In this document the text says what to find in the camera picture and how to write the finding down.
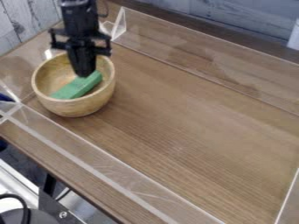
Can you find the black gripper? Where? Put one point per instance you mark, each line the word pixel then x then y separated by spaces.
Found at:
pixel 80 19

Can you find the green rectangular block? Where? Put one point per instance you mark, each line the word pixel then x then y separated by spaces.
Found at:
pixel 77 87

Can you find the brown wooden bowl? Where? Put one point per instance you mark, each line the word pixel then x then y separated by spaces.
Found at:
pixel 55 73

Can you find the blue object at left edge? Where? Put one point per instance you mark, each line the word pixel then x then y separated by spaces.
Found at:
pixel 5 98

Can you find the black table leg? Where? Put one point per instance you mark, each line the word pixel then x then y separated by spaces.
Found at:
pixel 49 184

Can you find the white object at right edge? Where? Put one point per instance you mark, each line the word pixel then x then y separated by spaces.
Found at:
pixel 294 37

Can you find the clear acrylic corner bracket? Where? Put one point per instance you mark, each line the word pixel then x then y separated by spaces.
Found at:
pixel 115 29

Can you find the clear acrylic back wall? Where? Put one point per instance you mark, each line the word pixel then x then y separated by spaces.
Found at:
pixel 254 73

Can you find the clear acrylic wall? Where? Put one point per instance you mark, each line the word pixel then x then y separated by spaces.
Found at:
pixel 254 73
pixel 113 186

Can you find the clear acrylic front wall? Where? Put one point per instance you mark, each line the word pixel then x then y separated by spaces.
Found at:
pixel 113 186

